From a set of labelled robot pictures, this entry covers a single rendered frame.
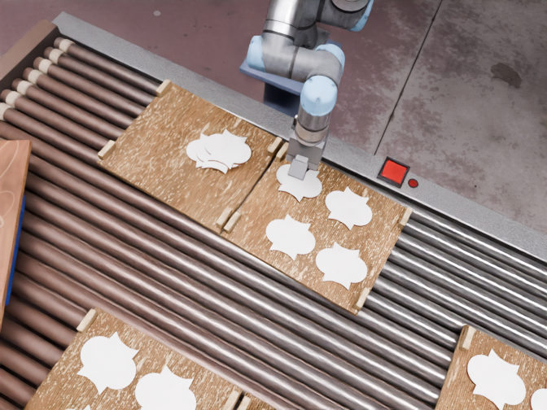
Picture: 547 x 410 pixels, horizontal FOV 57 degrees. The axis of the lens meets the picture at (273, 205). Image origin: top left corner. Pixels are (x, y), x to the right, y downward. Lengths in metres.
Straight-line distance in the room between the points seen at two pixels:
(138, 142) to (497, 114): 2.13
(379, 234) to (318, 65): 0.50
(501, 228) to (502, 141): 1.47
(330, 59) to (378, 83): 1.80
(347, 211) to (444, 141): 1.52
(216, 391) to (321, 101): 0.70
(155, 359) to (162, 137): 0.63
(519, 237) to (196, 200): 0.91
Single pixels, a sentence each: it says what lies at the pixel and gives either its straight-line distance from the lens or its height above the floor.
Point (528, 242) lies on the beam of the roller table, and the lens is 1.60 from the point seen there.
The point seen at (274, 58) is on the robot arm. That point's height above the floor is 1.32.
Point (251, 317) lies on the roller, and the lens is 1.30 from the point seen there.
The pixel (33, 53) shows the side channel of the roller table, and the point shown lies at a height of 0.94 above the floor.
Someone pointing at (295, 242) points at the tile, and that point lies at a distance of 1.35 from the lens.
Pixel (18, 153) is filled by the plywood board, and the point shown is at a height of 1.04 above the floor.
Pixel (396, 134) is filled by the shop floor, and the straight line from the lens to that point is 2.79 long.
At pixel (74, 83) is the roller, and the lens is 1.73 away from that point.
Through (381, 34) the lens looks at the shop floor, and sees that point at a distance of 3.25.
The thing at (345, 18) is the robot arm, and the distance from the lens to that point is 1.58.
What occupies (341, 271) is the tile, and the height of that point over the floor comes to 0.94.
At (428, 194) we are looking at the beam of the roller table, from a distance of 1.54.
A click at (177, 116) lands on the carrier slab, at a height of 0.94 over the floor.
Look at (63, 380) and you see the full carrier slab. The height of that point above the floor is 0.94.
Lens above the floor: 2.18
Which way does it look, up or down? 63 degrees down
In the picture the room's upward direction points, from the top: 9 degrees clockwise
